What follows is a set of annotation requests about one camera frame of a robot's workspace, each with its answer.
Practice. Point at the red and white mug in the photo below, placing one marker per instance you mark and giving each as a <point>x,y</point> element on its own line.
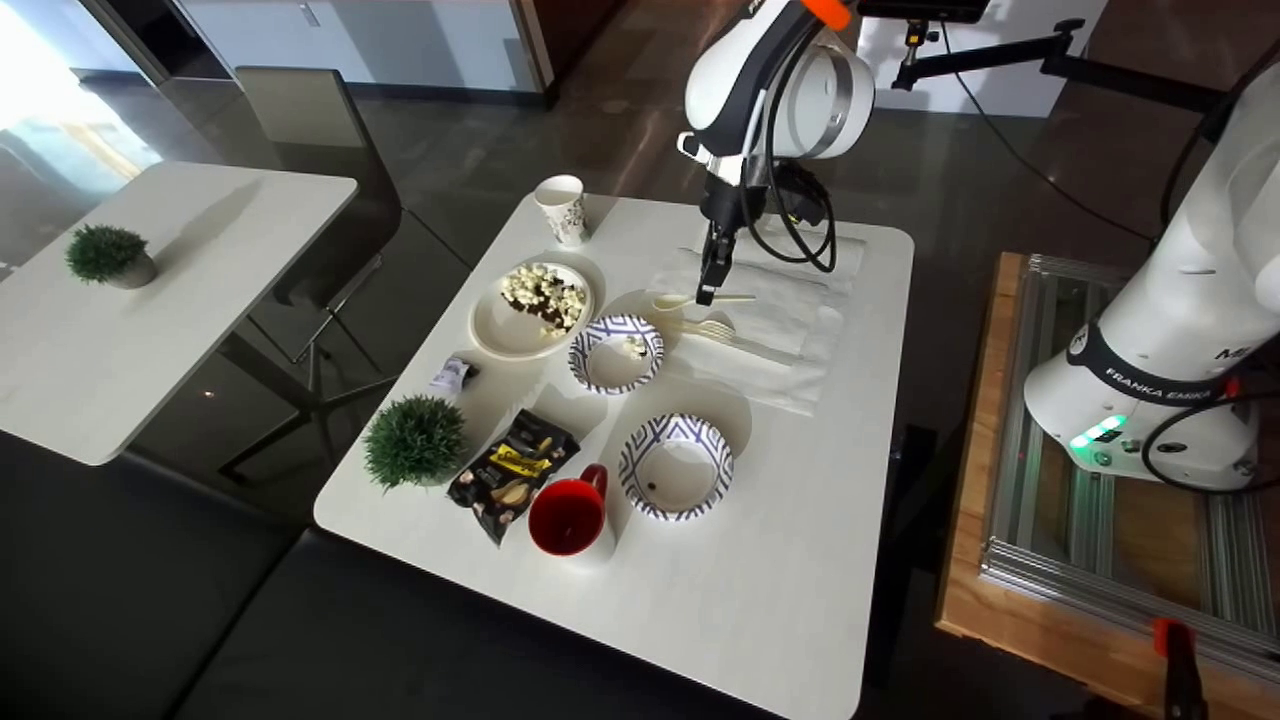
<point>566,514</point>

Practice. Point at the white cabinet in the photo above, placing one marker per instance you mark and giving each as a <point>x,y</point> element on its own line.
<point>361,42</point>

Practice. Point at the white embossed paper towel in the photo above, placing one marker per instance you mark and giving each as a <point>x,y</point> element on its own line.
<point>815,275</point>
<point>767,360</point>

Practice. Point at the empty blue patterned bowl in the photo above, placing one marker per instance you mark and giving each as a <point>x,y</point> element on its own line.
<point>678,460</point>

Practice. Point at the white side table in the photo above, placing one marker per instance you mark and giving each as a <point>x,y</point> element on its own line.
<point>134,305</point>

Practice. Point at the black and gold snack bag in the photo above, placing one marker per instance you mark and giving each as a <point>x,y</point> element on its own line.
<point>513,465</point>

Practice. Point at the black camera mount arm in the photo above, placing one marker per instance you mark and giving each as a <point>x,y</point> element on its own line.
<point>1014,63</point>

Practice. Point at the blue patterned bowl with popcorn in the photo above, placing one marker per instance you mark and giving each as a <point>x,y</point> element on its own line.
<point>619,372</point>

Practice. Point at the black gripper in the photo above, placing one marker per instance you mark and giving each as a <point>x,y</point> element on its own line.
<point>721,221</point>

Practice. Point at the popcorn and chocolate pile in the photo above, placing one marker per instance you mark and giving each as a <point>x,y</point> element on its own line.
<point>545,294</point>

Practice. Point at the popcorn pieces in bowl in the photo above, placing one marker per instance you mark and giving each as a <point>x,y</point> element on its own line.
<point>627,340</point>

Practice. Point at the large round green plant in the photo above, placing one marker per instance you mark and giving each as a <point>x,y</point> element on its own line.
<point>417,441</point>

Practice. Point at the red clamp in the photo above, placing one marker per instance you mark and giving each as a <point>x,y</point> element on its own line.
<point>1183,660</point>

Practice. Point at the small potted green plant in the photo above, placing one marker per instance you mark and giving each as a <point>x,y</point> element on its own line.
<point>106,250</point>

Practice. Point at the patterned paper cup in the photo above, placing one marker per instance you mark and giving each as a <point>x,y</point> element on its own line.
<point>561,206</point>

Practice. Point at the dark chair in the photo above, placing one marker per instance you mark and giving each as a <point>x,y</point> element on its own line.
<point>320,135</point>

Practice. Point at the white plate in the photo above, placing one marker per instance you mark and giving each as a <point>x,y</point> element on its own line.
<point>503,326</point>

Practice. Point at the dark snack piece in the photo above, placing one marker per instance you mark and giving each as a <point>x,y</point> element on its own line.
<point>651,488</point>

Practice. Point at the small crumpled wrapper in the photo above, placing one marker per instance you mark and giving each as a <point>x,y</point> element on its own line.
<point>448,379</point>

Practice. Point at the wooden robot platform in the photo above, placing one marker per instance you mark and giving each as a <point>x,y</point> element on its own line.
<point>966,534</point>

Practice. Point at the aluminium frame rails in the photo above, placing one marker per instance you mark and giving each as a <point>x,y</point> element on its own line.
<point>1132,546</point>

